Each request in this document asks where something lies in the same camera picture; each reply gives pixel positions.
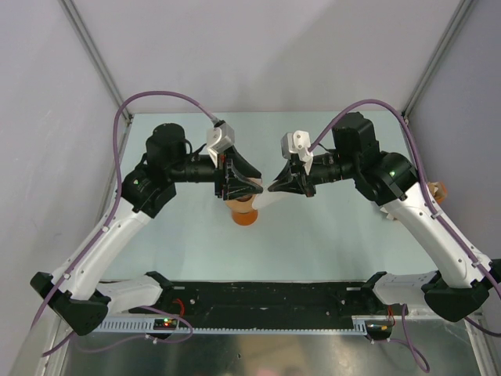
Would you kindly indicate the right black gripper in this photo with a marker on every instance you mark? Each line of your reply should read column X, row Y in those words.
column 288, row 180

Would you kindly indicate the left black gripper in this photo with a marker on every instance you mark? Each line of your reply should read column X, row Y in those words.
column 228, row 163

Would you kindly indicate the white paper coffee filter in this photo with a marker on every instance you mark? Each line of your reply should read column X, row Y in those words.
column 267, row 197

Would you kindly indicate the orange glass carafe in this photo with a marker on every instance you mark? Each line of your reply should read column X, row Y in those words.
column 244, row 218

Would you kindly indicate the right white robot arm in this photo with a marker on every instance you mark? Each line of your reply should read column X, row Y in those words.
column 464, row 275

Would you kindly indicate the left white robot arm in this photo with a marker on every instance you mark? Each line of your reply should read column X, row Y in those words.
column 75, row 291

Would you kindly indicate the orange filter holder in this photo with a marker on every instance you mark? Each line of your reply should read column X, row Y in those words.
column 438, row 191

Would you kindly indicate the stack of paper filters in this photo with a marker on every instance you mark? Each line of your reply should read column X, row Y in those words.
column 389, row 216

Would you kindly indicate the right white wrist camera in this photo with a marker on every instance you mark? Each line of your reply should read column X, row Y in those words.
column 298, row 143

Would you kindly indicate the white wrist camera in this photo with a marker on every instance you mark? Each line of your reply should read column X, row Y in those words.
column 298, row 143
column 220, row 138

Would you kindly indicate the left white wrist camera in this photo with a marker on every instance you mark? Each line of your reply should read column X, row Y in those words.
column 220, row 138

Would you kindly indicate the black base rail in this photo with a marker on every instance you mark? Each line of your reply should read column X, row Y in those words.
column 275, row 305

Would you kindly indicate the white slotted cable duct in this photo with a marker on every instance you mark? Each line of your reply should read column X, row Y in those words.
column 161, row 325

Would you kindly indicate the left aluminium frame post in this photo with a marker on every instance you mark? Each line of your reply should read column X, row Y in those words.
column 88, row 44

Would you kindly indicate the aluminium frame post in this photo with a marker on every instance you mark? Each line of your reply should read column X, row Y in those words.
column 440, row 52
column 88, row 44

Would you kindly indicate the right aluminium frame post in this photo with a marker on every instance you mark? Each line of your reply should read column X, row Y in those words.
column 440, row 52

